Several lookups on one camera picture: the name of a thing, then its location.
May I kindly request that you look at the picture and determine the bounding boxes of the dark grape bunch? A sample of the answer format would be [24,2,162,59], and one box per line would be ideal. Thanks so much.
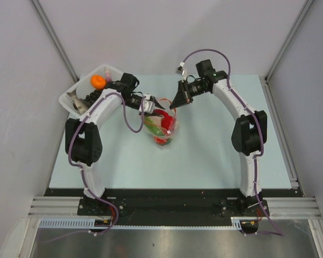
[85,90,102,103]

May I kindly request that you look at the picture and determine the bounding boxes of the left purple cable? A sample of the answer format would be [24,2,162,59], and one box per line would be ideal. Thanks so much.
[68,92,151,242]

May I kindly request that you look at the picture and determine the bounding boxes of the clear orange zip top bag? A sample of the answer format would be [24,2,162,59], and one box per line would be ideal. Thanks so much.
[144,98,179,147]

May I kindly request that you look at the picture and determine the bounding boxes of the red watermelon slice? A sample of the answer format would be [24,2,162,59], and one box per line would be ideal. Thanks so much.
[152,109,173,129]

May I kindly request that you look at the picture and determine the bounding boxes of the red tomato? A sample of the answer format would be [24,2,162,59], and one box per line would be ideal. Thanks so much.
[161,114,175,130]

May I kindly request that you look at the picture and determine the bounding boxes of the green scallion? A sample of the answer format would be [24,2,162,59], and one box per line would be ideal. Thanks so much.
[144,122,165,137]

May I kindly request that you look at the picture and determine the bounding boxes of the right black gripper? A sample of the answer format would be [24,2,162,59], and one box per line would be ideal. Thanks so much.
[170,80,209,110]

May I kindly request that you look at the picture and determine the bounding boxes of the white plastic basket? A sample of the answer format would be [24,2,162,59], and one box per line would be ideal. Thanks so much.
[59,64,123,118]

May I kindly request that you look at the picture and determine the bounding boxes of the grey toy fish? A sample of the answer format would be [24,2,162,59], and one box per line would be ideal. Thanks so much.
[66,90,89,114]

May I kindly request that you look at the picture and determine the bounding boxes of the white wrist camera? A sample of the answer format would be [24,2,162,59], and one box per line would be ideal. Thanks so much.
[175,62,187,78]
[142,94,155,114]

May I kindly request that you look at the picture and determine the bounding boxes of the orange tangerine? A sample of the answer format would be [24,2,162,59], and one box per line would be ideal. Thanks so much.
[90,75,107,90]

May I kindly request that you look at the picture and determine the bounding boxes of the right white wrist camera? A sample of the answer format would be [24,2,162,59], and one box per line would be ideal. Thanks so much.
[175,62,187,78]

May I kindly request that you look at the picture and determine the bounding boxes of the white slotted cable duct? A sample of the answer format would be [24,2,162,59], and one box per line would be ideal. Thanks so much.
[38,218,242,230]

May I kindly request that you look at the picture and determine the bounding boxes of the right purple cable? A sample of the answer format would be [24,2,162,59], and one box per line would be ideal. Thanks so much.
[181,48,285,237]

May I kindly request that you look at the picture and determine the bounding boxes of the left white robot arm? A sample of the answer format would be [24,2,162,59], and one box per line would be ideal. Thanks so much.
[65,73,164,215]

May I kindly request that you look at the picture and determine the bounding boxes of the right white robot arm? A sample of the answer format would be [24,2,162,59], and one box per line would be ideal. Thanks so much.
[170,60,268,216]

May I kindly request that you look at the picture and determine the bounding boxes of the purple cable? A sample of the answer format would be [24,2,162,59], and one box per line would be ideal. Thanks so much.
[181,48,285,237]
[68,92,151,242]

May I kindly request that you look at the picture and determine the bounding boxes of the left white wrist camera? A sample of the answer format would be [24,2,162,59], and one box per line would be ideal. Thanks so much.
[142,94,155,114]

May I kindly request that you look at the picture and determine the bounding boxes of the pink ice cream cone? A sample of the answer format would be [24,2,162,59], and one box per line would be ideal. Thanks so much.
[104,68,112,83]

